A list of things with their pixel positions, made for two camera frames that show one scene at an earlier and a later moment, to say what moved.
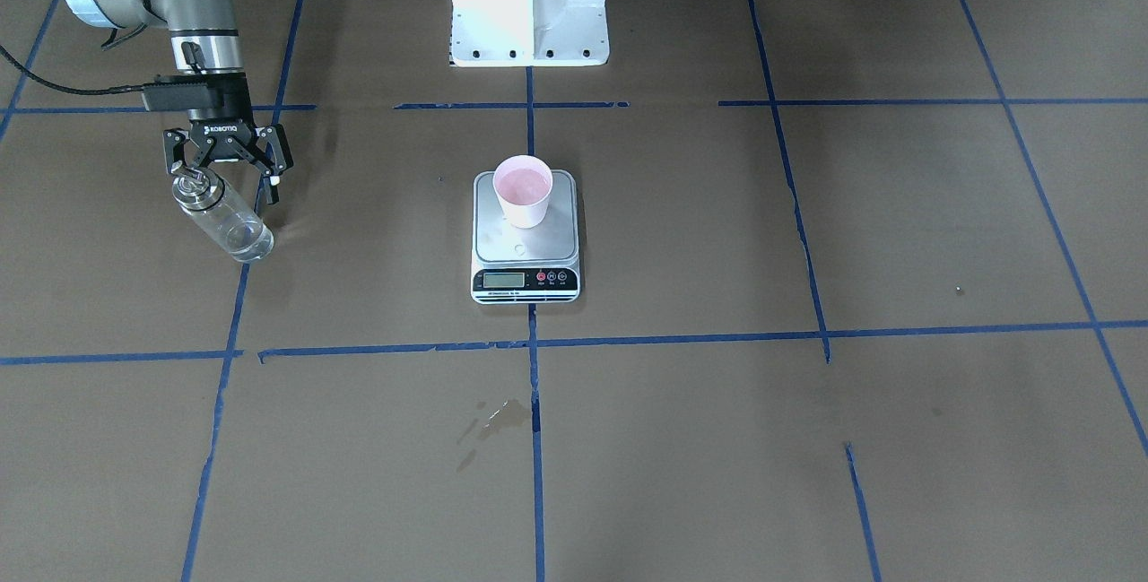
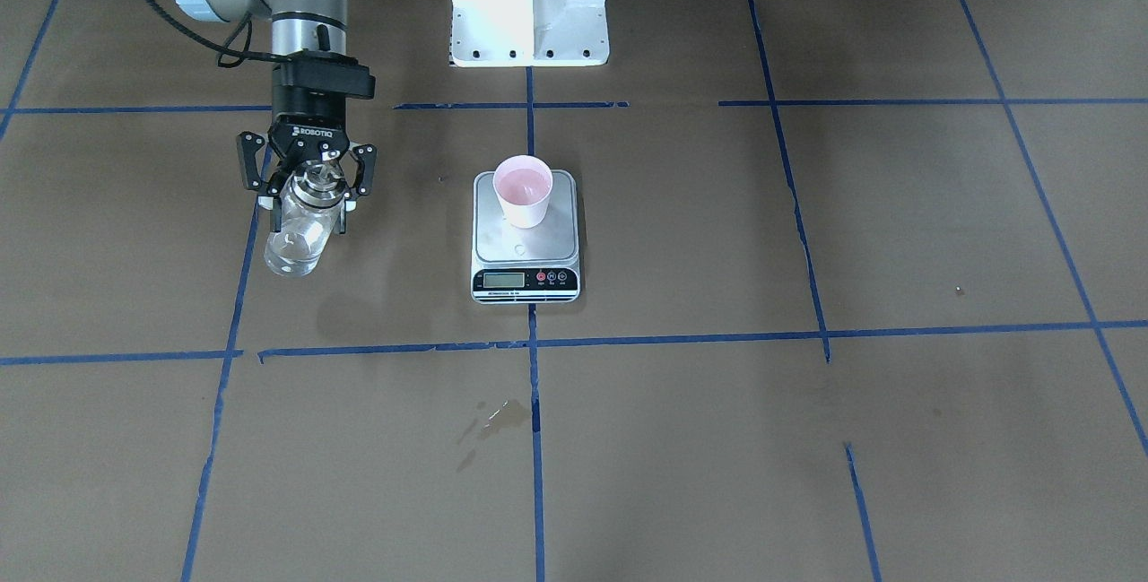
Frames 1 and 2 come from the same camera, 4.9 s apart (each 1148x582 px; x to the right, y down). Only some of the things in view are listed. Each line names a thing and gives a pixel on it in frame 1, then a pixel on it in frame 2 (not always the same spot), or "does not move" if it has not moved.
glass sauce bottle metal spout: (204, 198) to (310, 197)
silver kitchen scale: (536, 265) does not move
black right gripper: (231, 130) to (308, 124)
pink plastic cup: (525, 183) does not move
